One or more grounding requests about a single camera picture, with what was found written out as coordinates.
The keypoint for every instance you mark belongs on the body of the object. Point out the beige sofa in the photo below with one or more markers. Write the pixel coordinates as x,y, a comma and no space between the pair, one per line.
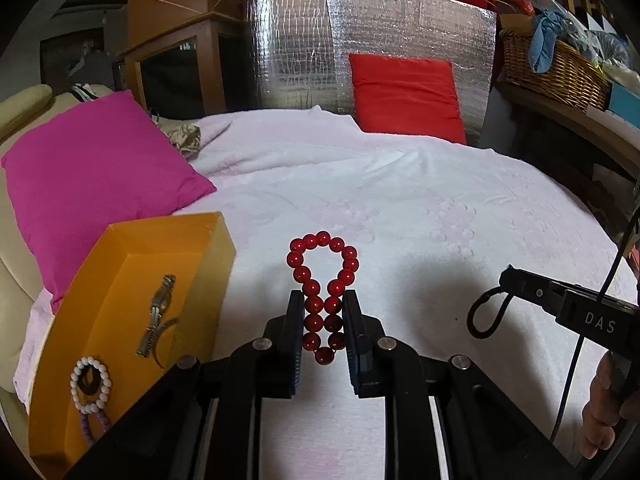
25,110

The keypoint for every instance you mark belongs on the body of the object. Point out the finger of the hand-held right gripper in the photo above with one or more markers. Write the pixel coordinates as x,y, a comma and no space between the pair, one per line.
530,285

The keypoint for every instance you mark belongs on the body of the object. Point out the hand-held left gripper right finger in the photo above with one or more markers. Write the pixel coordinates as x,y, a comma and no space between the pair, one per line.
350,320

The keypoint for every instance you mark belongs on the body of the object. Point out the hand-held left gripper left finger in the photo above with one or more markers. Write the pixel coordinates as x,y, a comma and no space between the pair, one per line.
295,320

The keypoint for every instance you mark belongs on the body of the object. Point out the orange jewelry box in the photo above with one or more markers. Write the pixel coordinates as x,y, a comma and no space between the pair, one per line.
100,285

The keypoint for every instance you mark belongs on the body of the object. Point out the pale pink embossed blanket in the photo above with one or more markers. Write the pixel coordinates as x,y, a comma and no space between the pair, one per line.
390,200

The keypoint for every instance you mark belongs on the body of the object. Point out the teal box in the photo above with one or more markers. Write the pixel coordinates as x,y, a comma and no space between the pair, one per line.
625,100

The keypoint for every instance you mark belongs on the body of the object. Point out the curved wooden shelf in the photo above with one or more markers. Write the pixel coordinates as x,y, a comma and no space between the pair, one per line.
575,120

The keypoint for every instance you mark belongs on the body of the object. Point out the wicker basket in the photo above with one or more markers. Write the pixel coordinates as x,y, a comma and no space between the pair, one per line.
555,75

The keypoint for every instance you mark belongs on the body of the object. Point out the magenta cushion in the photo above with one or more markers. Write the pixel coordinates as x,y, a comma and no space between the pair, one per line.
95,175

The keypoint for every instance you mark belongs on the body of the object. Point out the silver foil insulation panel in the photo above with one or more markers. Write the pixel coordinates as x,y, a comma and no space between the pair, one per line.
295,45

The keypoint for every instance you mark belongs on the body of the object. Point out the blue cloth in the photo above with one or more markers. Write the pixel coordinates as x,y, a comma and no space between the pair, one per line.
545,40

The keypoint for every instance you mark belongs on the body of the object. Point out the camouflage cloth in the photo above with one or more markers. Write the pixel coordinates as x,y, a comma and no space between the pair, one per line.
184,137

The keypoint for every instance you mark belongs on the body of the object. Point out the person's right hand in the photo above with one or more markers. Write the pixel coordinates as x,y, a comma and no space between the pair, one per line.
602,410

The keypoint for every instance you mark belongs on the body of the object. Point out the silver metal wristwatch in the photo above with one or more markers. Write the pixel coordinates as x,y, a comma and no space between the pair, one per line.
161,305

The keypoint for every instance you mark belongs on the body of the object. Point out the red cushion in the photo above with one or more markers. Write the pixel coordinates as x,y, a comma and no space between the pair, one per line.
405,95

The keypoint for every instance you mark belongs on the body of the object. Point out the wooden cabinet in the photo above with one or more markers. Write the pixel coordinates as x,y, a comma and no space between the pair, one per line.
165,50

